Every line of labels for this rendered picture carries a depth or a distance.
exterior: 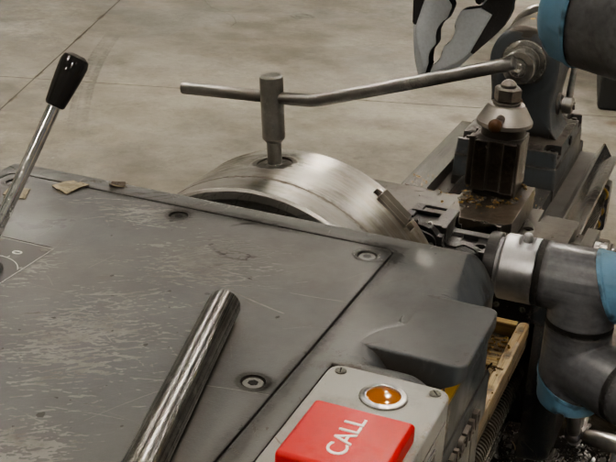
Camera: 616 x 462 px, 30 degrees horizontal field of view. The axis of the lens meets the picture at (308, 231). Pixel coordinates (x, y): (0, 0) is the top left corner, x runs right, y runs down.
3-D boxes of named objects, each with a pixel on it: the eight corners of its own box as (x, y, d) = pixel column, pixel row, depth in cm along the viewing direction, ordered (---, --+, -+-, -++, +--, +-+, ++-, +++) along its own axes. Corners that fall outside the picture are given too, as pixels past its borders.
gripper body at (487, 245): (407, 257, 139) (505, 277, 135) (384, 285, 132) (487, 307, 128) (412, 198, 136) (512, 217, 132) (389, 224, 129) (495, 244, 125)
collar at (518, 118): (525, 136, 159) (528, 115, 157) (469, 126, 161) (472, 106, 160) (537, 120, 165) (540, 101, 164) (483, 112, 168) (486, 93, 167)
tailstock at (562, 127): (552, 194, 211) (574, 38, 199) (448, 176, 217) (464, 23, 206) (580, 148, 237) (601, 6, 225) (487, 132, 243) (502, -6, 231)
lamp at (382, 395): (394, 418, 67) (395, 406, 66) (359, 409, 67) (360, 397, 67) (405, 401, 68) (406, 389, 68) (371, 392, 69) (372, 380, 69)
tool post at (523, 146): (511, 203, 163) (520, 136, 159) (460, 193, 165) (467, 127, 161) (522, 186, 169) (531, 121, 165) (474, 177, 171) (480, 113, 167)
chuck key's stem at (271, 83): (260, 193, 111) (255, 76, 106) (271, 186, 112) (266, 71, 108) (280, 196, 110) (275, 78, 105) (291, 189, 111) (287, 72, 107)
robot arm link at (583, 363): (589, 444, 125) (604, 356, 120) (518, 397, 133) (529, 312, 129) (639, 424, 129) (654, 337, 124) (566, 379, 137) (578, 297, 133)
